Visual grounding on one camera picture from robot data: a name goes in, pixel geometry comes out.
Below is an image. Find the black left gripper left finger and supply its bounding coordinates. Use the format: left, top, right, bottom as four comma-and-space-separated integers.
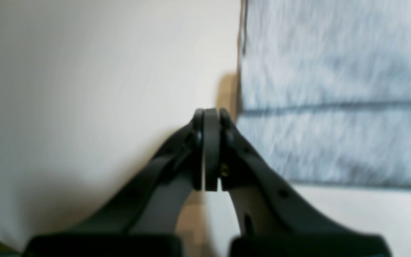
22, 109, 204, 257

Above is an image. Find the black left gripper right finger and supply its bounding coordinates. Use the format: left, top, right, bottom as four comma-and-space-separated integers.
204, 109, 391, 257

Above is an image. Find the grey T-shirt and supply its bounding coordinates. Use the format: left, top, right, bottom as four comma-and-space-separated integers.
237, 0, 411, 189

